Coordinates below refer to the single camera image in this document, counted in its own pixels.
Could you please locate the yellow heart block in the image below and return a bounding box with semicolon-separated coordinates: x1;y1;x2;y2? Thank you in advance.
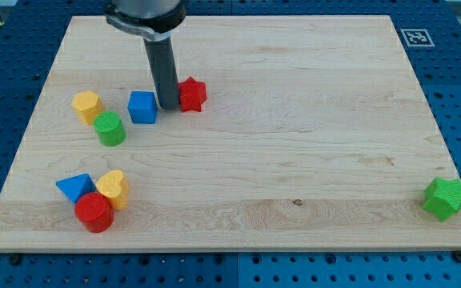
95;170;130;210

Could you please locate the green cylinder block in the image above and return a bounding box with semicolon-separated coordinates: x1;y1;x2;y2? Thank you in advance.
94;111;126;146

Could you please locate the wooden board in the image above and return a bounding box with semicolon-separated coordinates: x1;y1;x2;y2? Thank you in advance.
0;15;461;253

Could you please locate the white fiducial marker tag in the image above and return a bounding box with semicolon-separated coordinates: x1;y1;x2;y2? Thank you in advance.
400;28;435;47

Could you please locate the blue triangle block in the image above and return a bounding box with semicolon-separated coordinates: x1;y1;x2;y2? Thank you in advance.
55;174;97;203

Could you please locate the green star block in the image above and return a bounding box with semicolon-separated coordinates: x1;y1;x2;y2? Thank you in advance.
422;178;461;222

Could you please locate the blue cube block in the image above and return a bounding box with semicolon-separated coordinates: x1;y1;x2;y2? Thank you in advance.
127;90;158;124

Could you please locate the red star block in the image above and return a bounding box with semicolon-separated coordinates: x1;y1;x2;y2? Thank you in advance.
178;77;207;112

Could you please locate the red cylinder block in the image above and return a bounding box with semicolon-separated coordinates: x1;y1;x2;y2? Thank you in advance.
74;192;114;233

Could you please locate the yellow hexagon block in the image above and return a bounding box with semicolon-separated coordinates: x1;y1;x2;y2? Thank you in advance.
71;90;105;125

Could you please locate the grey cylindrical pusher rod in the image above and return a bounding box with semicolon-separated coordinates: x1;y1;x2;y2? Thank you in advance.
144;37;180;110

